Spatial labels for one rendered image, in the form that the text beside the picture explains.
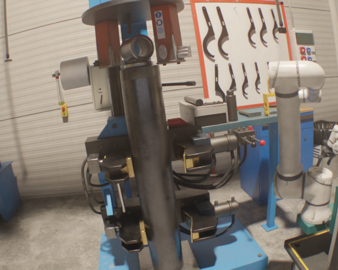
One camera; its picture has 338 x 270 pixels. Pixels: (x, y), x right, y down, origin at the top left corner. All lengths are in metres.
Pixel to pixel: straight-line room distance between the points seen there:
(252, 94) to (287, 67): 2.71
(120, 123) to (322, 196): 1.27
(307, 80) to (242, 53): 2.69
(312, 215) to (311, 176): 0.22
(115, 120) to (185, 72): 1.98
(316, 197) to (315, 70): 0.65
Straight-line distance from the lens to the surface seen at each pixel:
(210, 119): 1.80
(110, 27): 1.62
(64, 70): 2.36
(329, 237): 1.93
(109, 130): 1.77
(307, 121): 2.99
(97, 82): 2.34
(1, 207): 3.51
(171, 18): 1.42
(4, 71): 3.90
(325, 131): 3.31
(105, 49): 1.60
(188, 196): 1.92
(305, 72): 1.18
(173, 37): 1.39
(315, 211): 1.53
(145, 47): 1.57
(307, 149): 3.07
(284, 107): 1.24
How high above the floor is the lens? 1.43
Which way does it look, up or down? 12 degrees down
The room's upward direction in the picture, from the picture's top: 7 degrees counter-clockwise
